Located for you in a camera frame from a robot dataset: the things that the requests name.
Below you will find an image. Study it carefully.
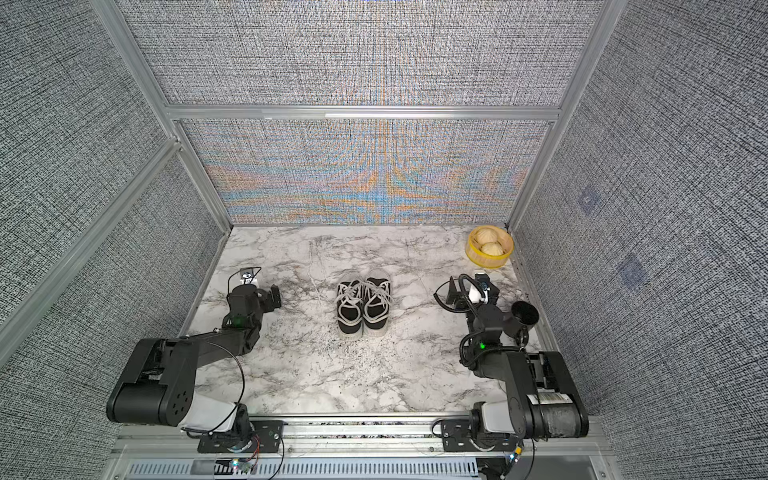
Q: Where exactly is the beige bun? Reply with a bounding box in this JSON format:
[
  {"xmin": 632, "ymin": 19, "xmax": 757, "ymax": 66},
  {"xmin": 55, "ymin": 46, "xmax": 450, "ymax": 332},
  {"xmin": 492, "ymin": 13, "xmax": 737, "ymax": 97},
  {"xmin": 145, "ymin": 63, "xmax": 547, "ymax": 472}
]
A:
[
  {"xmin": 475, "ymin": 227, "xmax": 498, "ymax": 246},
  {"xmin": 481, "ymin": 242, "xmax": 505, "ymax": 256}
]

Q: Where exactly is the aluminium front rail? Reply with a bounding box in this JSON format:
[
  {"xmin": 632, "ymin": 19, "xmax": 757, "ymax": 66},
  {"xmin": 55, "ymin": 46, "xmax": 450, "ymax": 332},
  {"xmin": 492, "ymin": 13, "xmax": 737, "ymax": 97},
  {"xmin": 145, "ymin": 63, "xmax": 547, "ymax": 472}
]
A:
[{"xmin": 110, "ymin": 412, "xmax": 607, "ymax": 460}]

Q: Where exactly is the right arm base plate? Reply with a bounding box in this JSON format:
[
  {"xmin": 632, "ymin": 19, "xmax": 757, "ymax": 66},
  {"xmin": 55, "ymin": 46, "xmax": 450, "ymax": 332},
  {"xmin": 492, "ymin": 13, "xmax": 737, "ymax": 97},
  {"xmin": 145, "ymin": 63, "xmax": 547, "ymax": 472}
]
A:
[{"xmin": 432, "ymin": 418, "xmax": 519, "ymax": 453}]

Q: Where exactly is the black mug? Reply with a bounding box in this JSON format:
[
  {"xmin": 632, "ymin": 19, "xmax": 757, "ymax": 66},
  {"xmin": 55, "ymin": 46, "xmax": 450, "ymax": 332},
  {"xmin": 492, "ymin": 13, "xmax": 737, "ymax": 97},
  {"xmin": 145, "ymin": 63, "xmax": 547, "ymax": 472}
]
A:
[{"xmin": 507, "ymin": 300, "xmax": 540, "ymax": 349}]

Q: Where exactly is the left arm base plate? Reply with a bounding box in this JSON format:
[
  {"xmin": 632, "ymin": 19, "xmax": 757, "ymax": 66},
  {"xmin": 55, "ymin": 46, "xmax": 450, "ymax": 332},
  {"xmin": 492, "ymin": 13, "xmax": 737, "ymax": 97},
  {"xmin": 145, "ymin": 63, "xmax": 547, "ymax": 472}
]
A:
[{"xmin": 197, "ymin": 420, "xmax": 285, "ymax": 454}]

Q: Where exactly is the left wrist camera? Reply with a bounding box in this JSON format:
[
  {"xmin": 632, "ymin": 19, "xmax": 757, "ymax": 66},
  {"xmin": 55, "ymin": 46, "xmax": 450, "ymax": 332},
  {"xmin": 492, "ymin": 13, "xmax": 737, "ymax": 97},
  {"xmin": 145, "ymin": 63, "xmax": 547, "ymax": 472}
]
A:
[{"xmin": 239, "ymin": 267, "xmax": 261, "ymax": 285}]

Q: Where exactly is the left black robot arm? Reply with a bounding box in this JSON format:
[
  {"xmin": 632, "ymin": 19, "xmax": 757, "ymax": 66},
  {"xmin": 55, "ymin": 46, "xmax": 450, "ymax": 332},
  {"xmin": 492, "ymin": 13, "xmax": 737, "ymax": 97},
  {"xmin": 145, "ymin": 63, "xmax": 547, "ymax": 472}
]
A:
[{"xmin": 106, "ymin": 284, "xmax": 282, "ymax": 440}]

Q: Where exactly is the black canvas sneaker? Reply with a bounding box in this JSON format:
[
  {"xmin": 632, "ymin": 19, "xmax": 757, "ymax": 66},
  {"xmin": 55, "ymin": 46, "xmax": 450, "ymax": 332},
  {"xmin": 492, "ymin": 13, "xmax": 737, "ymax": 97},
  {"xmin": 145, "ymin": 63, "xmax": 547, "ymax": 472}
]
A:
[
  {"xmin": 363, "ymin": 277, "xmax": 392, "ymax": 337},
  {"xmin": 335, "ymin": 279, "xmax": 363, "ymax": 340}
]

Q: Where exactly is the white slotted cable duct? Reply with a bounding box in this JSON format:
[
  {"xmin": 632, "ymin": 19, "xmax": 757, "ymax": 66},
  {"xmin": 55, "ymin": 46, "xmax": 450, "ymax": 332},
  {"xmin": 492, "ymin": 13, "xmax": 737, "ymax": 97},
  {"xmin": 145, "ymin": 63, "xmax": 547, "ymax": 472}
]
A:
[{"xmin": 123, "ymin": 457, "xmax": 480, "ymax": 479}]

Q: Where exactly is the upper beige bun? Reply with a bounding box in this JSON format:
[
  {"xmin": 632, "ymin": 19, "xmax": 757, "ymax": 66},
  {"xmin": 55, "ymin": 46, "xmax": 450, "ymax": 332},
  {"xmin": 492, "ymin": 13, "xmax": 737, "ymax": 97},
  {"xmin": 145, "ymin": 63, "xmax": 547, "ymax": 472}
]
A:
[{"xmin": 475, "ymin": 227, "xmax": 498, "ymax": 246}]

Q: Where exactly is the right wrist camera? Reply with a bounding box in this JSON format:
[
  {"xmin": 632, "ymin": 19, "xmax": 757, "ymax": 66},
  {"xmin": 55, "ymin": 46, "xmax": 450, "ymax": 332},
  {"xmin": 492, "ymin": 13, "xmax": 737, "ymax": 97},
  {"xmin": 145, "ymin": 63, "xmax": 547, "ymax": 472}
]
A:
[{"xmin": 468, "ymin": 282, "xmax": 490, "ymax": 305}]

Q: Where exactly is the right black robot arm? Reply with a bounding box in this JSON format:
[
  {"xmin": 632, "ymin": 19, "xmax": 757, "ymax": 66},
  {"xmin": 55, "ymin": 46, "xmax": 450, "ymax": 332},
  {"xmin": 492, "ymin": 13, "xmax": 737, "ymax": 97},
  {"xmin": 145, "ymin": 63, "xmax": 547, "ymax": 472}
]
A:
[{"xmin": 434, "ymin": 274, "xmax": 589, "ymax": 452}]

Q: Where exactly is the yellow bamboo steamer basket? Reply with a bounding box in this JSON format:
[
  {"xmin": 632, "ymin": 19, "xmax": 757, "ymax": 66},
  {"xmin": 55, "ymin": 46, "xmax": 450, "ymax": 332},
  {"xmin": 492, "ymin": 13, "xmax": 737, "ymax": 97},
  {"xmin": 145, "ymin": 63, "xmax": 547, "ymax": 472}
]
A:
[{"xmin": 465, "ymin": 225, "xmax": 515, "ymax": 269}]

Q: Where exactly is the lower beige bun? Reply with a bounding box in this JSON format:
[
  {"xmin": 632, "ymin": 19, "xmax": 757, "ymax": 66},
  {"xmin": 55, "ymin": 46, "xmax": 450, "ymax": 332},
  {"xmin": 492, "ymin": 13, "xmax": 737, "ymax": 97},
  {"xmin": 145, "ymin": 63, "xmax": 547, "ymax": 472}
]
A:
[{"xmin": 481, "ymin": 242, "xmax": 505, "ymax": 256}]

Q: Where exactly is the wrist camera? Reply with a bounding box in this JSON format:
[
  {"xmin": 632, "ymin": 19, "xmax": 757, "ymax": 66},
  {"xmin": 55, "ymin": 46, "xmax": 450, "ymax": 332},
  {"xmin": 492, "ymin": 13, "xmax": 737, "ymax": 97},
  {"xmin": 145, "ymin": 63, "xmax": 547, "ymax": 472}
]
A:
[
  {"xmin": 239, "ymin": 267, "xmax": 261, "ymax": 285},
  {"xmin": 468, "ymin": 282, "xmax": 490, "ymax": 305}
]

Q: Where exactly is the aluminium enclosure frame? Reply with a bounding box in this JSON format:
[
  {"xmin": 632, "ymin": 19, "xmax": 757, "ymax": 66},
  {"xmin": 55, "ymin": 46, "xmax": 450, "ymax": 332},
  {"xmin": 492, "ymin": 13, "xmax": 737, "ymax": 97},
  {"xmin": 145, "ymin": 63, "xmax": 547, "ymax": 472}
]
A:
[{"xmin": 1, "ymin": 1, "xmax": 627, "ymax": 362}]

